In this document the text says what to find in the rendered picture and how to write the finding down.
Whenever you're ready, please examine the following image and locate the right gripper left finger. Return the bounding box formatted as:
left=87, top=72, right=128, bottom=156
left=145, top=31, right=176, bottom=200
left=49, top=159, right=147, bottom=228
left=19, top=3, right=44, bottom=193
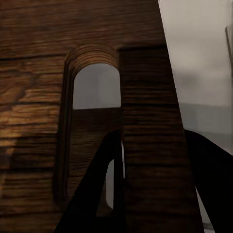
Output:
left=54, top=129, right=127, bottom=233

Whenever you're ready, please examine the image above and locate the cutting board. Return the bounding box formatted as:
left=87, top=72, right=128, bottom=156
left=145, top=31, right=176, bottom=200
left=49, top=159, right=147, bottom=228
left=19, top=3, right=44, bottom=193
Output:
left=0, top=0, right=204, bottom=233

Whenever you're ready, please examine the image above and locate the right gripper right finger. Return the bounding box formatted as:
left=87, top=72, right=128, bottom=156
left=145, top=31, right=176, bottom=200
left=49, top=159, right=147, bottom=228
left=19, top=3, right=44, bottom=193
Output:
left=184, top=130, right=233, bottom=233

